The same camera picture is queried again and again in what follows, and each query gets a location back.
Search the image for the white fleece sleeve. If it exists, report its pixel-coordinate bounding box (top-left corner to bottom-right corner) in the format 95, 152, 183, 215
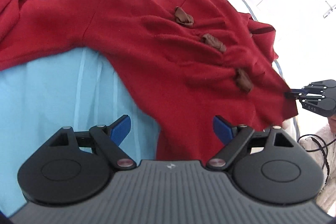
298, 125, 335, 212

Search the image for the brown fabric rosette bottom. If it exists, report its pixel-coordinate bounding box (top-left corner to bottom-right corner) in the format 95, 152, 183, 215
235, 68, 253, 93

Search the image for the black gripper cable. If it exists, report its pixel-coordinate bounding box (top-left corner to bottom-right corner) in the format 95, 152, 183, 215
297, 134, 331, 184

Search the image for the red knit cardigan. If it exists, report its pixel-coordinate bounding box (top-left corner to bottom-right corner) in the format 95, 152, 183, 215
1, 0, 297, 162

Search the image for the brown fabric rosette middle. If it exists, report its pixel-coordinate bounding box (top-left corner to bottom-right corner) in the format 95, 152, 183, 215
202, 34, 227, 53

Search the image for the brown fabric rosette top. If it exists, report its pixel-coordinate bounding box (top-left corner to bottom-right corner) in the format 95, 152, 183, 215
174, 6, 194, 27

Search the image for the brown fabric rosette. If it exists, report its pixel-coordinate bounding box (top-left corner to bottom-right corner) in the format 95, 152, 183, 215
202, 34, 227, 53
235, 68, 253, 93
174, 6, 194, 27

